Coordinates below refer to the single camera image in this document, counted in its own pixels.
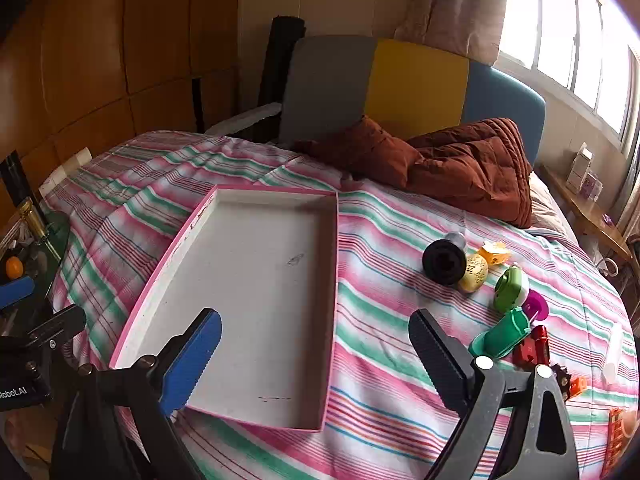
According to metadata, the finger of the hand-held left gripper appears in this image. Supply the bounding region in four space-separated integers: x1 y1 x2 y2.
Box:
0 276 36 311
26 305 87 348

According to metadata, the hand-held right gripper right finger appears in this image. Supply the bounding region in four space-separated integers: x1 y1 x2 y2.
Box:
408 308 581 480

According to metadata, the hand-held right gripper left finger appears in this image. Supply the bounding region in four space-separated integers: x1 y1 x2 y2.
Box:
50 307 223 480

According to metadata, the green plastic toy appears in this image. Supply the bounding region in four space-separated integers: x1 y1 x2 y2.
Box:
469 307 533 359

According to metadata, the yellow egg-shaped toy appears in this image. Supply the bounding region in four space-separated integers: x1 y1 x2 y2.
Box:
458 253 489 293

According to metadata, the black cylinder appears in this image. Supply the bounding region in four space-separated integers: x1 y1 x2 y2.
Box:
422 239 468 286

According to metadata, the green and white round device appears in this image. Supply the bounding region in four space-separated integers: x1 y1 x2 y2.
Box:
494 266 530 313

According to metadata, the pink cardboard tray box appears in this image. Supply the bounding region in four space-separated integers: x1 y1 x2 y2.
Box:
109 184 340 433

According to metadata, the red lipstick tube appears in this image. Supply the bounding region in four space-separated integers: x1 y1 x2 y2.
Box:
532 325 551 363

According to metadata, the purple plastic cup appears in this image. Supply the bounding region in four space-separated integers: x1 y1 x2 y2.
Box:
520 289 549 322

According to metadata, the yellow plastic piece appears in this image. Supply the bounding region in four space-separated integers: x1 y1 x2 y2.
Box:
476 241 512 267

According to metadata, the brown spiky item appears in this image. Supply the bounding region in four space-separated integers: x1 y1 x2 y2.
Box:
550 365 571 401

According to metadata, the glass side table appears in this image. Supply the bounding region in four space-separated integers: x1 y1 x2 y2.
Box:
0 210 71 321

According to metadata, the brass object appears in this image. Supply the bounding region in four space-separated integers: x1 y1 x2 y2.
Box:
17 200 48 246

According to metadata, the red puzzle piece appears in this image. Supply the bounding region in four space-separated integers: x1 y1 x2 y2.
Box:
512 337 538 366

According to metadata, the striped blanket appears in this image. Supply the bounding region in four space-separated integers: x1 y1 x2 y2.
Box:
39 130 640 480

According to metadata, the white translucent tube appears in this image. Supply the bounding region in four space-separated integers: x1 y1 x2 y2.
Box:
602 321 624 383

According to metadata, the beige pillow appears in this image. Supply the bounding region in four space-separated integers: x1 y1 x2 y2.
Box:
527 172 576 238

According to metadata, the brown quilted comforter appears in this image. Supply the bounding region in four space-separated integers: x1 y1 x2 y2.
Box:
292 115 533 229

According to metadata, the orange plastic rack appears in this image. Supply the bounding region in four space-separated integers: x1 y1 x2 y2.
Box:
602 407 638 478

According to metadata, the wooden bedside shelf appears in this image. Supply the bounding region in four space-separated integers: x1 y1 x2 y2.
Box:
542 165 633 261

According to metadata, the white carton box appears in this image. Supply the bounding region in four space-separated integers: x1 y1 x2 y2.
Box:
566 142 593 193

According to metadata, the multicolour padded headboard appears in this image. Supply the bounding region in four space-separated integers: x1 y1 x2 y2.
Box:
280 35 547 171

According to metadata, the beige curtain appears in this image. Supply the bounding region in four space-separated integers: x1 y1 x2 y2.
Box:
395 0 516 66

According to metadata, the window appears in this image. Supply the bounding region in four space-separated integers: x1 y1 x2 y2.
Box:
500 0 640 146

